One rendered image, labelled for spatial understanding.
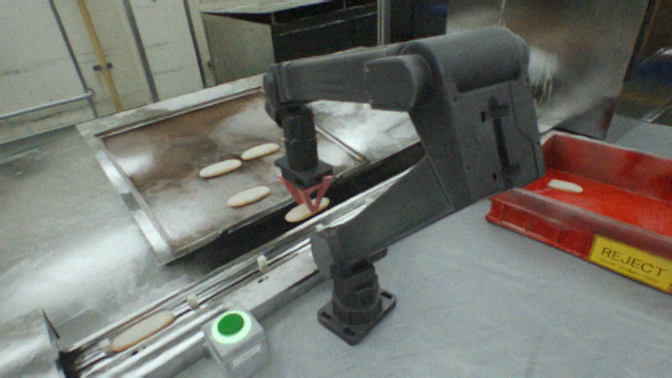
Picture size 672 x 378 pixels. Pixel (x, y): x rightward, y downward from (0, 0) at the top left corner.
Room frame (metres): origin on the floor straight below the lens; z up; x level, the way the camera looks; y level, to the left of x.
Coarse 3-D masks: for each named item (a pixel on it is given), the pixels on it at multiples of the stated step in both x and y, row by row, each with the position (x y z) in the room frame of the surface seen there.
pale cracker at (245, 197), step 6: (264, 186) 0.78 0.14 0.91; (240, 192) 0.76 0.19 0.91; (246, 192) 0.76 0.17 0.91; (252, 192) 0.76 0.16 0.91; (258, 192) 0.76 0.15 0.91; (264, 192) 0.76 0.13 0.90; (234, 198) 0.74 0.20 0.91; (240, 198) 0.74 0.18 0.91; (246, 198) 0.74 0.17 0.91; (252, 198) 0.74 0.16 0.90; (258, 198) 0.75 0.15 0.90; (228, 204) 0.73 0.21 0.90; (234, 204) 0.72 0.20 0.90; (240, 204) 0.73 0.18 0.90
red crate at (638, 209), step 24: (552, 168) 0.88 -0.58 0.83; (552, 192) 0.78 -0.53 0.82; (576, 192) 0.77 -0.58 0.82; (600, 192) 0.76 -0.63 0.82; (624, 192) 0.76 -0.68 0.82; (504, 216) 0.68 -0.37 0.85; (528, 216) 0.64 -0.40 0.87; (624, 216) 0.67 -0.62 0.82; (648, 216) 0.66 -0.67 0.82; (552, 240) 0.60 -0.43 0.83; (576, 240) 0.58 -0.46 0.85
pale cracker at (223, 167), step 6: (222, 162) 0.87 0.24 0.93; (228, 162) 0.87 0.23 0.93; (234, 162) 0.87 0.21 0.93; (240, 162) 0.87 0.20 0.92; (204, 168) 0.85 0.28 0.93; (210, 168) 0.84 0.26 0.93; (216, 168) 0.84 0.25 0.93; (222, 168) 0.84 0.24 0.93; (228, 168) 0.85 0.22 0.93; (234, 168) 0.85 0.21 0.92; (204, 174) 0.83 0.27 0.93; (210, 174) 0.83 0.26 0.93; (216, 174) 0.83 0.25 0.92
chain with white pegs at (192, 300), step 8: (368, 200) 0.75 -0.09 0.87; (320, 224) 0.67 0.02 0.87; (296, 248) 0.64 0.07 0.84; (264, 256) 0.59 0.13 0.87; (264, 264) 0.58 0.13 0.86; (272, 264) 0.60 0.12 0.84; (256, 272) 0.58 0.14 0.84; (240, 280) 0.56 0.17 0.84; (192, 296) 0.50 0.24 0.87; (192, 304) 0.49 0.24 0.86; (184, 312) 0.49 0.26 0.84; (104, 344) 0.42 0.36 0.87; (104, 352) 0.41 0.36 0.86; (112, 352) 0.42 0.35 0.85; (96, 360) 0.41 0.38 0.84; (80, 368) 0.40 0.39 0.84
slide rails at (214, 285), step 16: (352, 208) 0.75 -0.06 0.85; (304, 240) 0.65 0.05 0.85; (272, 256) 0.61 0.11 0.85; (288, 256) 0.60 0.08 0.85; (240, 272) 0.57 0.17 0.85; (208, 288) 0.54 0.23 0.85; (176, 304) 0.50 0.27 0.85; (176, 320) 0.47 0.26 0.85; (112, 336) 0.45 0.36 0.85; (80, 352) 0.42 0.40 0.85; (96, 352) 0.42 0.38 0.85; (64, 368) 0.40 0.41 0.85
